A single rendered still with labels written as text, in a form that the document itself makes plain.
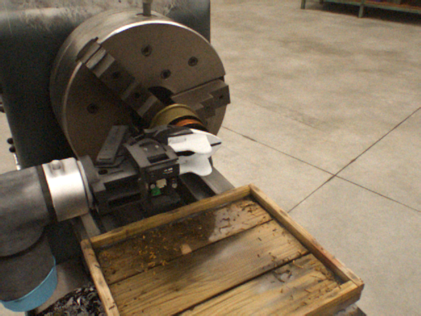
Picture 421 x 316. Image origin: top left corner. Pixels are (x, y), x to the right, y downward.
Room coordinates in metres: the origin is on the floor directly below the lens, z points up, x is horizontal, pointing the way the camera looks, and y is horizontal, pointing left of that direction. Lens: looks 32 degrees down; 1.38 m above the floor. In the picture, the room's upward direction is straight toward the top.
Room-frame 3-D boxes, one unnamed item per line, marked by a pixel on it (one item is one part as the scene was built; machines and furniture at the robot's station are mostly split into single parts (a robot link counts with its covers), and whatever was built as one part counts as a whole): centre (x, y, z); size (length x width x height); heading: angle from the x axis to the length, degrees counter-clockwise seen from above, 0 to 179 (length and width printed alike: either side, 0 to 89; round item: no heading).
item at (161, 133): (0.49, 0.06, 1.10); 0.09 x 0.02 x 0.05; 118
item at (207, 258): (0.46, -0.01, 0.89); 0.36 x 0.30 x 0.04; 119
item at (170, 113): (0.56, 0.05, 1.08); 0.09 x 0.09 x 0.09; 29
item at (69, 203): (0.41, 0.18, 1.08); 0.08 x 0.05 x 0.08; 28
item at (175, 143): (0.50, 0.01, 1.10); 0.09 x 0.06 x 0.03; 118
